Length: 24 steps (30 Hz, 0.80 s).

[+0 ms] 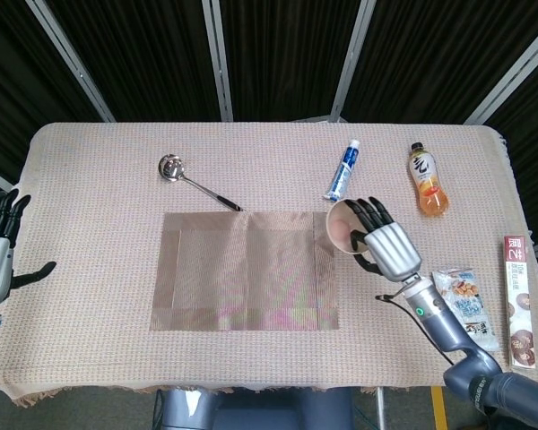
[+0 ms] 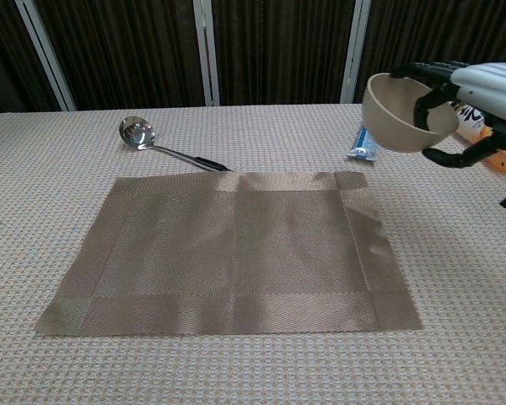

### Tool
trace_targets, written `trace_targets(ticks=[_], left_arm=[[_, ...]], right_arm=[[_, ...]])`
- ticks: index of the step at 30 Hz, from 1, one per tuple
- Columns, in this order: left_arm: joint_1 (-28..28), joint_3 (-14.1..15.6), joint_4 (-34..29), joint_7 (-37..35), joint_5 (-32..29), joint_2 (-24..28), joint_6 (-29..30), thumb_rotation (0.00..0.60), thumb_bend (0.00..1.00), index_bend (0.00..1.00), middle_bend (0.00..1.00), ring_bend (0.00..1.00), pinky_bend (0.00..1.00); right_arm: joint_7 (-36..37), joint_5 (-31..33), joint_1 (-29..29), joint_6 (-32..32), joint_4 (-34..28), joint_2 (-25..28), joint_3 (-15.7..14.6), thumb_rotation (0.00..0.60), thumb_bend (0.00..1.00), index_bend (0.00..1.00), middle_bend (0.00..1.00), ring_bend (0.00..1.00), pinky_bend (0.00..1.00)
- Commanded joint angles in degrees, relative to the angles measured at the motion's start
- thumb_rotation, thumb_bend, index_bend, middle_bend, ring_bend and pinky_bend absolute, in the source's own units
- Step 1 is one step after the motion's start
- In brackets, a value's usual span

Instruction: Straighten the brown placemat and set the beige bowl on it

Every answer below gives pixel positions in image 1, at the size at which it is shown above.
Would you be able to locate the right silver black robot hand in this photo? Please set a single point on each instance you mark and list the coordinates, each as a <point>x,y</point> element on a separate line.
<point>392,251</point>

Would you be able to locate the light brown bowl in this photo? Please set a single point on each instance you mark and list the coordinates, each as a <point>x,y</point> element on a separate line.
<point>338,228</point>

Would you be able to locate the brown woven placemat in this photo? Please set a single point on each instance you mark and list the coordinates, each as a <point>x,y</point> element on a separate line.
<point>242,273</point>

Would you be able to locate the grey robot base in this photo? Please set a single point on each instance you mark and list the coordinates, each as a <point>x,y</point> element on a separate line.
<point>251,412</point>

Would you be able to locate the white snack bag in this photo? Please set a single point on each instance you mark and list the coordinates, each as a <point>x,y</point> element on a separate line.
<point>464,291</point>

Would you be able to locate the orange drink bottle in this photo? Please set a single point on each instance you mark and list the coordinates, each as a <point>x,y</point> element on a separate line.
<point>423,174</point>

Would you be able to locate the blue white toothpaste tube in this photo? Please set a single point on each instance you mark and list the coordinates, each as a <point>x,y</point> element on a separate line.
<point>343,174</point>

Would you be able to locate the beige woven tablecloth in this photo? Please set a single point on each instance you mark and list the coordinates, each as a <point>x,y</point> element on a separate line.
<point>94,224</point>

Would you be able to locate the long red white box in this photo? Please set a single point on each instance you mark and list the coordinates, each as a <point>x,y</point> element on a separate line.
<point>522,313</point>

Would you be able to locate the metal table leg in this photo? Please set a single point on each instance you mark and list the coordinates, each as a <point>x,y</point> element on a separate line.
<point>379,410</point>

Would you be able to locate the dark pleated curtain panel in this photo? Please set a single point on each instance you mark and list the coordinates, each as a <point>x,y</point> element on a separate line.
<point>430,58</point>
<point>18,80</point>
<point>533,134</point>
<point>287,58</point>
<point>148,58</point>

